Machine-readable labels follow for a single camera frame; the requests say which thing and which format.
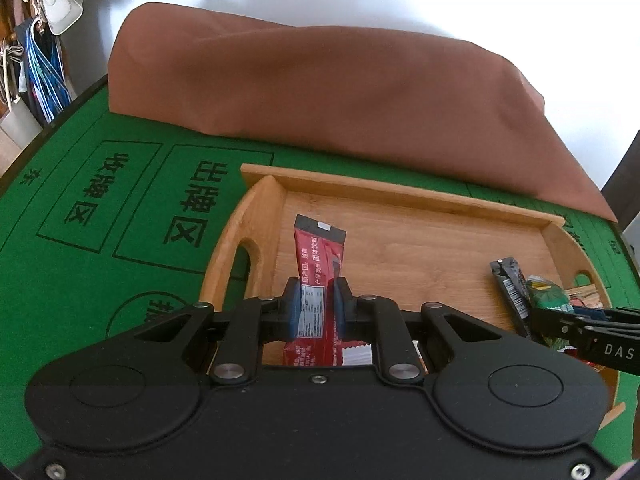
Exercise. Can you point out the wooden tray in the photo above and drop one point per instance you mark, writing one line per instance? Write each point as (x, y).
(425, 250)

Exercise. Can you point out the blue striped bag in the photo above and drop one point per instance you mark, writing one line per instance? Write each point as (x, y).
(47, 75)

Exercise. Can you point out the black stick packet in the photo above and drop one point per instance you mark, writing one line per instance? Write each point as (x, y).
(512, 290)

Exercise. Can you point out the green snack packet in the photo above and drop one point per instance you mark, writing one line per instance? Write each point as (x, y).
(547, 297)

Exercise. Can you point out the long red stick packet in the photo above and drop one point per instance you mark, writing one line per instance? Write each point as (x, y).
(317, 270)

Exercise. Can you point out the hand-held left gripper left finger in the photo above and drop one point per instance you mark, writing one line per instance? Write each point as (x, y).
(293, 312)

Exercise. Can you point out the beige snack packet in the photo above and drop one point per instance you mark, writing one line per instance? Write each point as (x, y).
(585, 294)

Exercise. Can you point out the green felt table mat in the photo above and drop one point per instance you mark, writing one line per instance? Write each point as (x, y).
(100, 240)

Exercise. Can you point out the brown cloth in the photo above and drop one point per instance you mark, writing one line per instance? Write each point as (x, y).
(350, 100)

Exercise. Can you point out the white paper bag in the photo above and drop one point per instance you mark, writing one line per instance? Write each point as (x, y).
(17, 127)

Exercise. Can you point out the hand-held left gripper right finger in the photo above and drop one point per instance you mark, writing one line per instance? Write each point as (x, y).
(341, 310)

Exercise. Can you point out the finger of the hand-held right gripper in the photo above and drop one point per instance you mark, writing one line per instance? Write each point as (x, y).
(555, 327)
(615, 316)

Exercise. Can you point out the white small purse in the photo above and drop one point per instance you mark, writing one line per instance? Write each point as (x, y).
(60, 7)

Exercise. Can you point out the dark brown door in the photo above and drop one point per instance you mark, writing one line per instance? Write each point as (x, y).
(625, 175)

